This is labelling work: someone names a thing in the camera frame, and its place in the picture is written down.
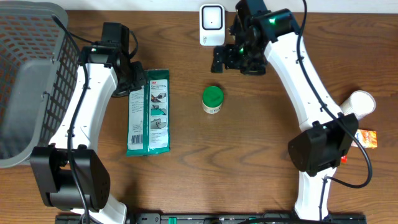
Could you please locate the green lid jar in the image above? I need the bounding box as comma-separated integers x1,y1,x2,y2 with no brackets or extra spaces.
202,86,224,114

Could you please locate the green wipes large package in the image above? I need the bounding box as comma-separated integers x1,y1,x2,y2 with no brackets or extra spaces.
126,69,170,156

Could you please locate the white blue round tub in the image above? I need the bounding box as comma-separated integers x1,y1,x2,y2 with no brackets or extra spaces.
340,90,376,120

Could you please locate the red snack stick packet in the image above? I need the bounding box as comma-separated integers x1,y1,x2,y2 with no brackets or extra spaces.
341,156,347,164

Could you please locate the orange small snack packet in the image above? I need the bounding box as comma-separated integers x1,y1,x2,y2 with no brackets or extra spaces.
354,129,377,149

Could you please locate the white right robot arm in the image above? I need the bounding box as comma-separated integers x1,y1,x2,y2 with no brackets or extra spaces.
211,1,366,223

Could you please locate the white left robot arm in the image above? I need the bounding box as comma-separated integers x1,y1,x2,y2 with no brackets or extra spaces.
30,46,147,223

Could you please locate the white barcode scanner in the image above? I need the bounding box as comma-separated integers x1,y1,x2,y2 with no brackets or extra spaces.
199,4,226,46

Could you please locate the grey plastic mesh basket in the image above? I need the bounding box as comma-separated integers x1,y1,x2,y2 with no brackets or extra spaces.
1,1,79,168

